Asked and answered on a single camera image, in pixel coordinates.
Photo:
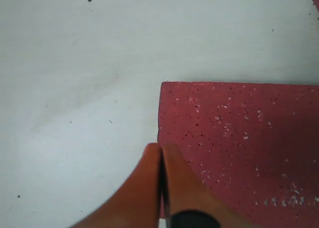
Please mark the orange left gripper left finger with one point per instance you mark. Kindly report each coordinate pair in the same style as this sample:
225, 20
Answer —
136, 203

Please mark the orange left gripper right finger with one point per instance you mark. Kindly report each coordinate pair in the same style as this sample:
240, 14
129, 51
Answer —
189, 204

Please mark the red brick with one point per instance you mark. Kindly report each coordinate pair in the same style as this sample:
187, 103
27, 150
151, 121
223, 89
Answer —
255, 146

